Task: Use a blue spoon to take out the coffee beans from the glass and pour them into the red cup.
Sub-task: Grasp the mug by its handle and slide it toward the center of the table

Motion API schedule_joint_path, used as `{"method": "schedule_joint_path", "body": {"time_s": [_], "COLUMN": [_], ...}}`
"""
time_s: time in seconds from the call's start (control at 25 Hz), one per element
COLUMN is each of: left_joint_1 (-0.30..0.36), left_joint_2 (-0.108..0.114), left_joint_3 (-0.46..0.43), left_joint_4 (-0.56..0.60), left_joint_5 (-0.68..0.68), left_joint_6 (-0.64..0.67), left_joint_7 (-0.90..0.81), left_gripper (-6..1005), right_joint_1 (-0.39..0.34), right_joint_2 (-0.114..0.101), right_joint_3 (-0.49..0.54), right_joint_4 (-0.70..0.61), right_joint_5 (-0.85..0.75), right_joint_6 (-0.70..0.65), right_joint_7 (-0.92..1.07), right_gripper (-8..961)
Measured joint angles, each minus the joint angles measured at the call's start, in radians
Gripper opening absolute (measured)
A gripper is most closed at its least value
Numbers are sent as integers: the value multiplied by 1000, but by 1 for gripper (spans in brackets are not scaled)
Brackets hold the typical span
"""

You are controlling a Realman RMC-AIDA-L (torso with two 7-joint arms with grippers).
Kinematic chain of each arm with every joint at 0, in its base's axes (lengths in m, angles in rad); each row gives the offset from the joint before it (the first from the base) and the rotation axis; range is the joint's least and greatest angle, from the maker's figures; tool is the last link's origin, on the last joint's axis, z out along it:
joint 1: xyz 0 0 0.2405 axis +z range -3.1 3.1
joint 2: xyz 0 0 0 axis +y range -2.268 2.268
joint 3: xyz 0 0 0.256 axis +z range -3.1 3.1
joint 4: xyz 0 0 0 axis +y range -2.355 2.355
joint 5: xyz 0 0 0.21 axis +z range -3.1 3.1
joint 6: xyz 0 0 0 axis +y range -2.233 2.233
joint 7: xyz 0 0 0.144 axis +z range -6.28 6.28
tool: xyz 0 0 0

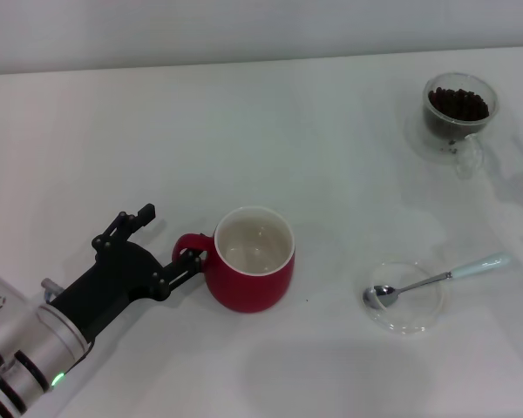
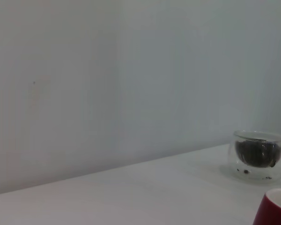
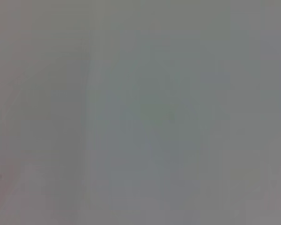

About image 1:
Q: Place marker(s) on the small silver connector plug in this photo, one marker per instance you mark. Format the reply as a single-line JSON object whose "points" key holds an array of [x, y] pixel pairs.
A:
{"points": [[49, 286]]}

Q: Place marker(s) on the red ceramic mug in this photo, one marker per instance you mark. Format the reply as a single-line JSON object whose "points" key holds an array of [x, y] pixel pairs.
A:
{"points": [[253, 291]]}

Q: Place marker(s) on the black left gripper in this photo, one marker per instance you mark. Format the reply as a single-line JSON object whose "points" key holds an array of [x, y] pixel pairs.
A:
{"points": [[117, 278]]}

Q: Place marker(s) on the pile of coffee beans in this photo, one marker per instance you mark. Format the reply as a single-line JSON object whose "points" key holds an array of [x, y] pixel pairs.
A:
{"points": [[457, 104]]}

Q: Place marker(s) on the clear glass dish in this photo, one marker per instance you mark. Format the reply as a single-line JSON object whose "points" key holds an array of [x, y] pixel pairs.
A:
{"points": [[414, 315]]}

